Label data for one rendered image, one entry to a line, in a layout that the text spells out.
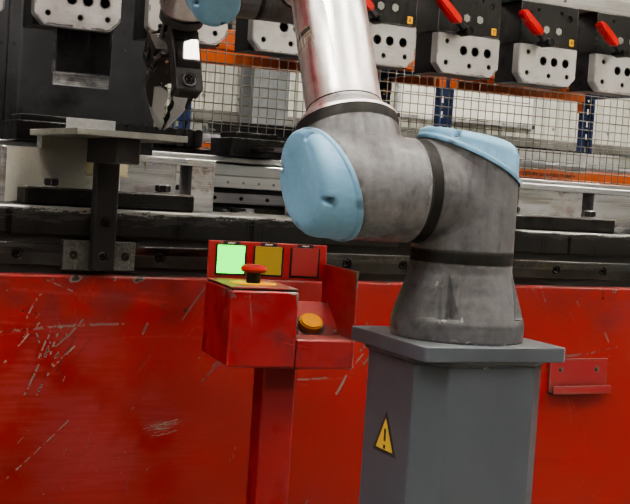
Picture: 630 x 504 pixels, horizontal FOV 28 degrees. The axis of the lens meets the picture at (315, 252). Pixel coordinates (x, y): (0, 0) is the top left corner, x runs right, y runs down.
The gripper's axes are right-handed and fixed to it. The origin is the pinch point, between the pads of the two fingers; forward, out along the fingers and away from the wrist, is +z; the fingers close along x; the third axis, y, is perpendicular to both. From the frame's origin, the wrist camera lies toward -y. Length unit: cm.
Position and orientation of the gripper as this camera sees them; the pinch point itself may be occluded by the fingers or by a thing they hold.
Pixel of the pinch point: (163, 124)
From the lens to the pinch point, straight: 212.9
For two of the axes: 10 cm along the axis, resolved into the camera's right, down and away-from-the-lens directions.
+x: -9.2, 0.1, -4.0
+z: -2.4, 7.7, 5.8
